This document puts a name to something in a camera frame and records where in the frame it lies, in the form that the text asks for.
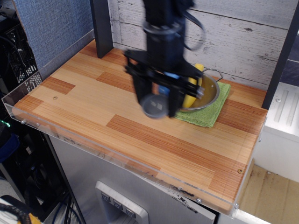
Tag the blue and grey scoop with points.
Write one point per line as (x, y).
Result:
(155, 105)

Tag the steel bowl with handles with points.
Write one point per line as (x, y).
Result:
(211, 92)

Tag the right dark grey post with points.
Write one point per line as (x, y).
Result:
(284, 54)

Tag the dark grey post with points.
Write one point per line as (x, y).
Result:
(102, 27)
(284, 54)

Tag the left dark grey post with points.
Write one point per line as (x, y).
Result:
(102, 27)

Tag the clear acrylic table guard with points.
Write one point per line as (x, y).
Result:
(170, 168)

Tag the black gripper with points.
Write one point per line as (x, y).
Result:
(164, 53)

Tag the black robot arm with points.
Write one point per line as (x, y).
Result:
(169, 14)

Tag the green folded cloth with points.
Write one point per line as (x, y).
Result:
(207, 117)

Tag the white appliance at right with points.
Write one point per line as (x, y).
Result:
(277, 148)

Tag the silver toy fridge dispenser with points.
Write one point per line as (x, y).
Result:
(117, 208)

